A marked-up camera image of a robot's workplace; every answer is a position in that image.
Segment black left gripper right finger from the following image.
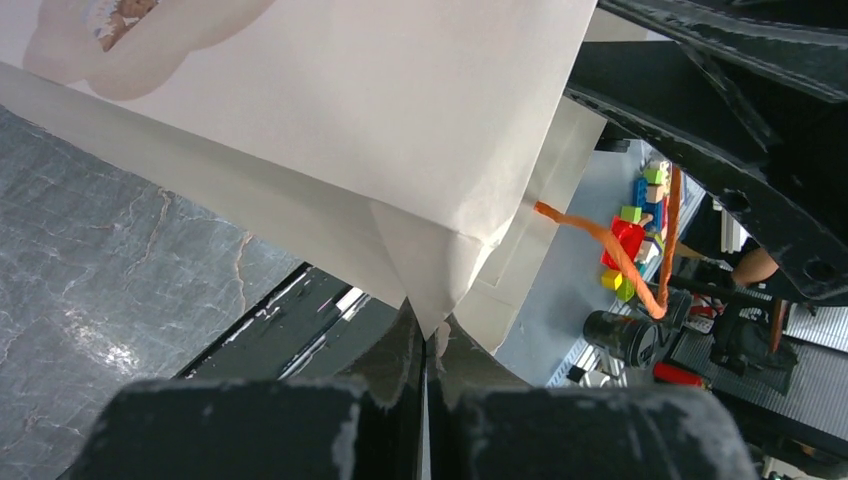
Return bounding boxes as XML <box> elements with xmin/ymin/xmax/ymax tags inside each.
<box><xmin>427</xmin><ymin>317</ymin><xmax>529</xmax><ymax>479</ymax></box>

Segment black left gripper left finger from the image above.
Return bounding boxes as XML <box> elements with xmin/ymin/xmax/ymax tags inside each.
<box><xmin>331</xmin><ymin>301</ymin><xmax>425</xmax><ymax>479</ymax></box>

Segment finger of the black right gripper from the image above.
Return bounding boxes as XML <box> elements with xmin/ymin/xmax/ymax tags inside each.
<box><xmin>565</xmin><ymin>41</ymin><xmax>847</xmax><ymax>302</ymax></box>
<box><xmin>597</xmin><ymin>0</ymin><xmax>847</xmax><ymax>103</ymax></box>

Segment paper takeout bag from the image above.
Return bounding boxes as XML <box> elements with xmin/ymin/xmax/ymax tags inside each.
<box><xmin>0</xmin><ymin>0</ymin><xmax>684</xmax><ymax>356</ymax></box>

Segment colourful toy blocks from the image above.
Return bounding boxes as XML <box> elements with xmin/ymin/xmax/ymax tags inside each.
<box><xmin>610</xmin><ymin>160</ymin><xmax>672</xmax><ymax>281</ymax></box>

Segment dark cups beyond table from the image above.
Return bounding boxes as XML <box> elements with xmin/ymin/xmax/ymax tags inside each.
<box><xmin>583</xmin><ymin>289</ymin><xmax>693</xmax><ymax>369</ymax></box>

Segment person beyond table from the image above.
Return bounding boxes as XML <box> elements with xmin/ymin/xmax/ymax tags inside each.
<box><xmin>675</xmin><ymin>241</ymin><xmax>779</xmax><ymax>287</ymax></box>

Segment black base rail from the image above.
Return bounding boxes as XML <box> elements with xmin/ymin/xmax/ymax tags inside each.
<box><xmin>176</xmin><ymin>263</ymin><xmax>397</xmax><ymax>380</ymax></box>

